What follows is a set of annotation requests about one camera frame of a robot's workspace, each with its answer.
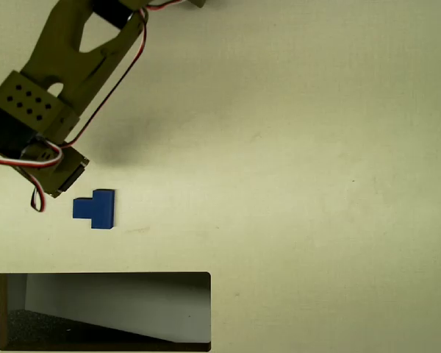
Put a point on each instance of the rectangular bin opening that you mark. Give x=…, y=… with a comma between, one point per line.
x=95, y=301

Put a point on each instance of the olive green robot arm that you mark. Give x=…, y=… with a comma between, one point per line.
x=59, y=55

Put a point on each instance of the blue T-shaped block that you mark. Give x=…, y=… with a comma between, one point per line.
x=103, y=209

